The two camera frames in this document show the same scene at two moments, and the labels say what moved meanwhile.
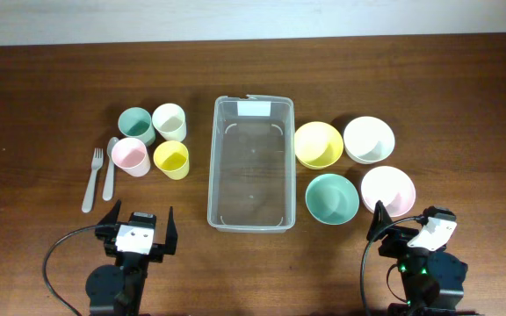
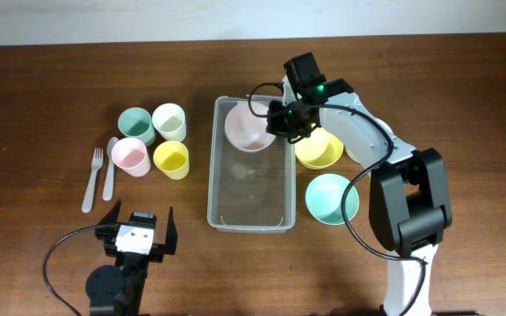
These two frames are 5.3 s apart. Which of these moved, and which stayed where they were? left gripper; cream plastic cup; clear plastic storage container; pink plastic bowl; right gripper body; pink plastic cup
Moved: pink plastic bowl; right gripper body
Stayed: cream plastic cup; left gripper; pink plastic cup; clear plastic storage container
